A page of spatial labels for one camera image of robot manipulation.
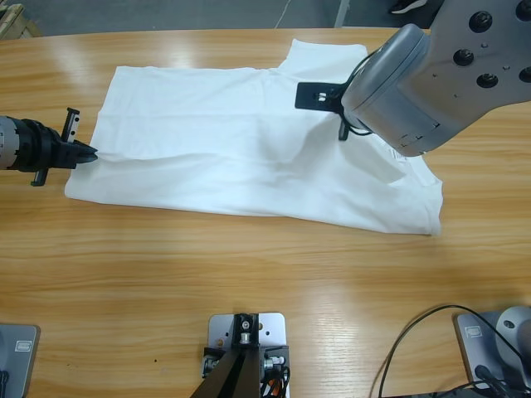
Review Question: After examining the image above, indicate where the white Unitree t-shirt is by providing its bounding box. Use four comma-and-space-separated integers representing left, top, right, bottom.
64, 38, 445, 237

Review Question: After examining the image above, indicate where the black shoe white sole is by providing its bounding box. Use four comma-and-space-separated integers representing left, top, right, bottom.
388, 0, 421, 15

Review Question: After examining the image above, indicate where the black cable with plug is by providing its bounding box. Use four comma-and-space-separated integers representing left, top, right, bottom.
451, 364, 505, 398

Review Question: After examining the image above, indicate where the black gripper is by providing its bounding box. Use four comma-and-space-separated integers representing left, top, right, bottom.
336, 108, 352, 142
14, 106, 99, 187

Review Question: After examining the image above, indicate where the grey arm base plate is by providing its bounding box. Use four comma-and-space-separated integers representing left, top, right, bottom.
0, 323, 41, 397
453, 306, 531, 391

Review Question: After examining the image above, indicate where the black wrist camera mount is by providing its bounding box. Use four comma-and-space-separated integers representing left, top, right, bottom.
295, 81, 348, 112

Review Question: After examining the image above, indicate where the thin white floor cable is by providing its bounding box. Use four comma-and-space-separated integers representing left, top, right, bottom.
275, 0, 293, 30

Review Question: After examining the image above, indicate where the black orange cable bundle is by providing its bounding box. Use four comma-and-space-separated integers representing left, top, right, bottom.
259, 366, 292, 398

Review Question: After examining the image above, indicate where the white pole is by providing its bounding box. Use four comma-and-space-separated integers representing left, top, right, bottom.
333, 0, 353, 28

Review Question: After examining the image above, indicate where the dark camera post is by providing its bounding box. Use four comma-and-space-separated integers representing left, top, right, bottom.
194, 313, 266, 398

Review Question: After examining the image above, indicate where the wooden pallet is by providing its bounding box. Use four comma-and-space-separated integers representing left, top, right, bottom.
0, 2, 41, 41

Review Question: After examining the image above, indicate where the white mount block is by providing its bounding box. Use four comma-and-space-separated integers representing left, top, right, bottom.
207, 313, 290, 374

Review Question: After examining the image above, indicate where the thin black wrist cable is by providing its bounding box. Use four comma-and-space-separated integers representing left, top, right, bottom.
340, 50, 377, 138

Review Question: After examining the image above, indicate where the long black cable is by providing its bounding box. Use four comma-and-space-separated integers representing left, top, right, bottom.
375, 304, 524, 398

